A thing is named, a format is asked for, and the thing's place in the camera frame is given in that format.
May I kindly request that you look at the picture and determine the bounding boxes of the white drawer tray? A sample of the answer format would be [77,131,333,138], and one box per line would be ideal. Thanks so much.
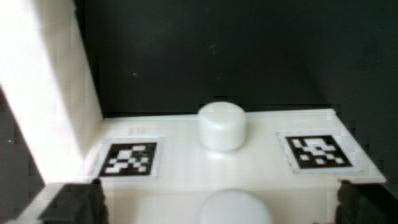
[104,187,337,224]
[79,103,385,192]

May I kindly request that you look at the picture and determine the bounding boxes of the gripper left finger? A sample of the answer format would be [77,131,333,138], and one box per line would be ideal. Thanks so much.
[38,179,108,224]

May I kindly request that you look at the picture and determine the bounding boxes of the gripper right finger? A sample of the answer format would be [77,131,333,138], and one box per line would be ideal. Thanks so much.
[333,180,398,224]

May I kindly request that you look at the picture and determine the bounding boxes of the white front drawer tray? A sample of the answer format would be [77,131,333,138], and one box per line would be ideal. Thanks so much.
[79,103,385,192]

